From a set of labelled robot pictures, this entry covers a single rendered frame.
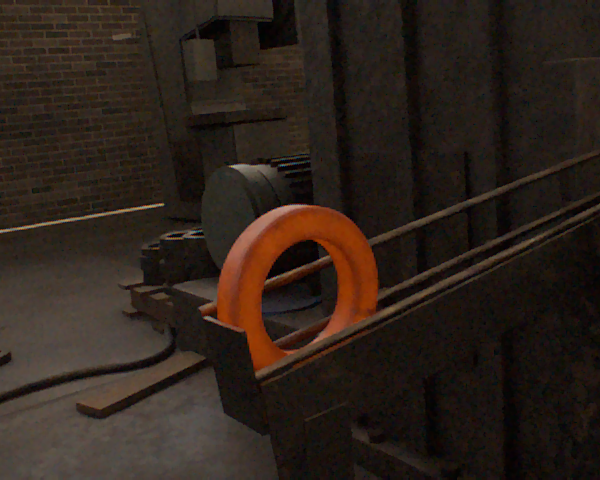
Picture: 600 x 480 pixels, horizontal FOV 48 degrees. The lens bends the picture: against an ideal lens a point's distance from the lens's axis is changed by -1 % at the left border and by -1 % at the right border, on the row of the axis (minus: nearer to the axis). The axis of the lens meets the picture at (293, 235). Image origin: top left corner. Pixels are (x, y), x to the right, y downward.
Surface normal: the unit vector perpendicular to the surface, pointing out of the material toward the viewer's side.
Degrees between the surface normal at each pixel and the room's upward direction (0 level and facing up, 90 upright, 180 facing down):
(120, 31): 90
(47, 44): 90
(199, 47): 90
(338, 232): 90
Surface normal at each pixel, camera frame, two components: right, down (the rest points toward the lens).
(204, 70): 0.73, 0.06
